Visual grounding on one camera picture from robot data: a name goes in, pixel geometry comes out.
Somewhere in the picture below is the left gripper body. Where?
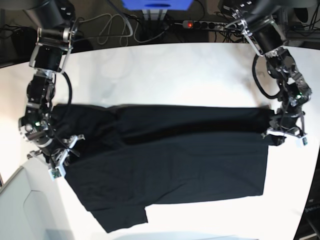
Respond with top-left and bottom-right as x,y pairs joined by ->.
261,107 -> 307,144

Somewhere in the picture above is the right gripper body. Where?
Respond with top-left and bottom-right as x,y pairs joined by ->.
18,117 -> 85,173

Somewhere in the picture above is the black T-shirt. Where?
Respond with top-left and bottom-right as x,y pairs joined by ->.
52,104 -> 275,233

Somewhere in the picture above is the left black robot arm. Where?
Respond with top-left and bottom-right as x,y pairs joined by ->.
225,0 -> 312,146

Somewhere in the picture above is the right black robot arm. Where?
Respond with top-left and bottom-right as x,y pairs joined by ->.
18,0 -> 80,179

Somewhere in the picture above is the grey power strip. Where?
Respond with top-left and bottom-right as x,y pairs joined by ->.
182,20 -> 239,32

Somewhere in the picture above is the blue box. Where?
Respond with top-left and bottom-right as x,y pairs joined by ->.
122,0 -> 193,11

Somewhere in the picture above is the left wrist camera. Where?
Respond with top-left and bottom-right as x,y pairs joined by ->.
296,136 -> 308,148

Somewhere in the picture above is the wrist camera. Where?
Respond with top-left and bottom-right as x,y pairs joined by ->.
48,168 -> 66,181
296,136 -> 308,148

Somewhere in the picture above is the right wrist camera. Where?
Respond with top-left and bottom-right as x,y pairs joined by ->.
48,168 -> 66,181

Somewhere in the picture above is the grey coiled cable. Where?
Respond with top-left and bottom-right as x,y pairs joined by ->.
96,12 -> 166,46

